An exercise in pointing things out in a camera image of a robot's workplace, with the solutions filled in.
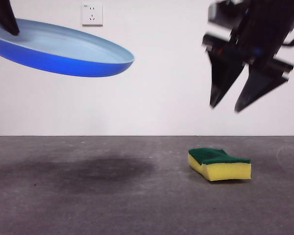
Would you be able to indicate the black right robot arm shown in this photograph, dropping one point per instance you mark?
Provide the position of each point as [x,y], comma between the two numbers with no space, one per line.
[259,24]

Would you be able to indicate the blue round plate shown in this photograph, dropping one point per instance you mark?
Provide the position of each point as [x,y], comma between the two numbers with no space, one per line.
[63,49]

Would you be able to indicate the yellow sponge with green pad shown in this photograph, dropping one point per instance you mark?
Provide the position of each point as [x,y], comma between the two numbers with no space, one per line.
[225,171]

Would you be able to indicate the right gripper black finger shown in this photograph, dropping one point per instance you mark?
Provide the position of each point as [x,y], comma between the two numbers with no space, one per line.
[223,76]
[257,85]

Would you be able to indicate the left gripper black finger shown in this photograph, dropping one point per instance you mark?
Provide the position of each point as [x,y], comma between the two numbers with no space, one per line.
[5,17]

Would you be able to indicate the white wall socket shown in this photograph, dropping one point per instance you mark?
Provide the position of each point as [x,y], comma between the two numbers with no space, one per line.
[92,14]

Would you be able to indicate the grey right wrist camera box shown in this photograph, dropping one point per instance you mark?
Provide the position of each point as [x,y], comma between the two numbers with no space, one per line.
[223,14]

